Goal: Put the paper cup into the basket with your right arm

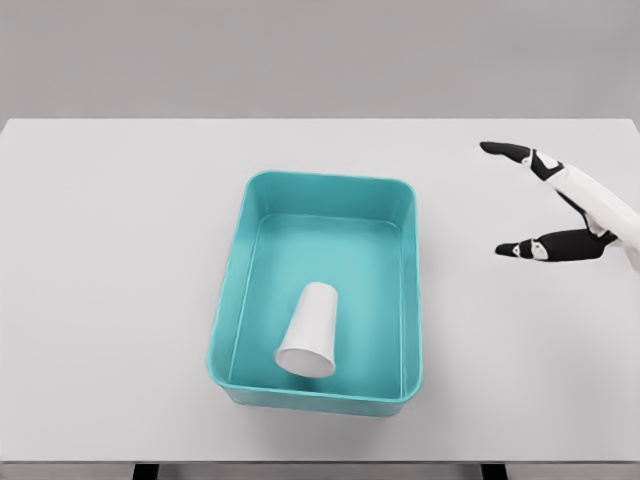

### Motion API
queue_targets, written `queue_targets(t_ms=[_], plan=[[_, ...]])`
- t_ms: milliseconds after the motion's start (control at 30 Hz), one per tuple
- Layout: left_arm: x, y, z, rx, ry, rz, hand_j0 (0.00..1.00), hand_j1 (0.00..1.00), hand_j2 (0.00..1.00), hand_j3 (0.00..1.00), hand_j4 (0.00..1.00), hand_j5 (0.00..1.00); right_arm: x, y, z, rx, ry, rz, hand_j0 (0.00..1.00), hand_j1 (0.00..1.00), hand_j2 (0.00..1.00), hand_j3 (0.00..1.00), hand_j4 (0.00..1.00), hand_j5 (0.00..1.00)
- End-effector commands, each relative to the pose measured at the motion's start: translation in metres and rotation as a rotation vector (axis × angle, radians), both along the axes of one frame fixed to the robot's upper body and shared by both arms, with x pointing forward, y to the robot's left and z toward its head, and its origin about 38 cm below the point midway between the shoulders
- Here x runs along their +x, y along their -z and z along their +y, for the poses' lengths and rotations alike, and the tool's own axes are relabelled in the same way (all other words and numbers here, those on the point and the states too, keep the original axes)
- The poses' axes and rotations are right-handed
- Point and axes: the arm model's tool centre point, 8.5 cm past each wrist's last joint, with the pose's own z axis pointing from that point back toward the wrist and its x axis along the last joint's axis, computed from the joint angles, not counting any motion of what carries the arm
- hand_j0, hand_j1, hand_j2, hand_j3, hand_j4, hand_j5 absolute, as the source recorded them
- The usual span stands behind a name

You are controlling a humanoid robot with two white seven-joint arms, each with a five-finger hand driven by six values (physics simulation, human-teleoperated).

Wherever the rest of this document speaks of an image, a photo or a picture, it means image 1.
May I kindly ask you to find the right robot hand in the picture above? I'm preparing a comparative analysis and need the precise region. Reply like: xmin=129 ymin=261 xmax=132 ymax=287
xmin=479 ymin=141 xmax=640 ymax=275

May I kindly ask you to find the teal plastic basket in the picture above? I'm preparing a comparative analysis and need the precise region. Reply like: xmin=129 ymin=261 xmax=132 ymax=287
xmin=205 ymin=169 xmax=426 ymax=419

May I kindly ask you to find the white paper cup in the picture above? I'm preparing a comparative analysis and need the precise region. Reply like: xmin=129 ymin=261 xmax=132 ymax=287
xmin=273 ymin=281 xmax=340 ymax=379

